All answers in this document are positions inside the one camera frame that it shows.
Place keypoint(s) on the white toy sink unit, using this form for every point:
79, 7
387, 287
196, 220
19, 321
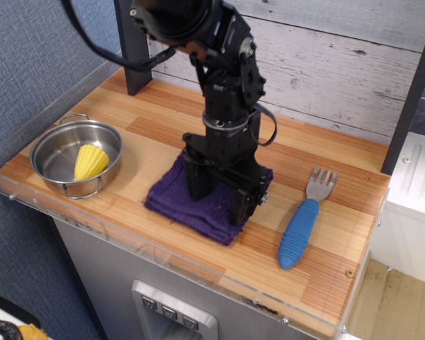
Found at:
398, 240

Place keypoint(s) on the purple cloth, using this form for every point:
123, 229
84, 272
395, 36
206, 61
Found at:
209, 216

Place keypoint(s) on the dark grey post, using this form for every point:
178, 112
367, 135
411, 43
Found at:
406, 117
133, 47

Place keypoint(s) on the left dark grey post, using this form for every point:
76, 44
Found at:
133, 47

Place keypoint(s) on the small steel pot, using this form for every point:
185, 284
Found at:
53, 156

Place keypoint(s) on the yellow toy corn cob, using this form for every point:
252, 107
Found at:
91, 161

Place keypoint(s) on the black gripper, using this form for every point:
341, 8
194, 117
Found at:
230, 149

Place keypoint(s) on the silver dispenser button panel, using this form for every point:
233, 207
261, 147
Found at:
164, 316

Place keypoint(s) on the clear acrylic guard rail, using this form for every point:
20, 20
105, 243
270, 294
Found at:
322, 120

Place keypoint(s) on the grey toy fridge cabinet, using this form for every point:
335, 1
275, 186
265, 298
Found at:
107, 272

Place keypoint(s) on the blue handled metal fork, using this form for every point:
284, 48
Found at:
296, 236

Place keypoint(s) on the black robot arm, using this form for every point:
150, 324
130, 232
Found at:
222, 50

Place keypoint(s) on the yellow object at corner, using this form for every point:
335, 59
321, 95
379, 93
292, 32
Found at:
31, 332

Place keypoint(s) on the right dark grey post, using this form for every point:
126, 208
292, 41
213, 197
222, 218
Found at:
406, 117

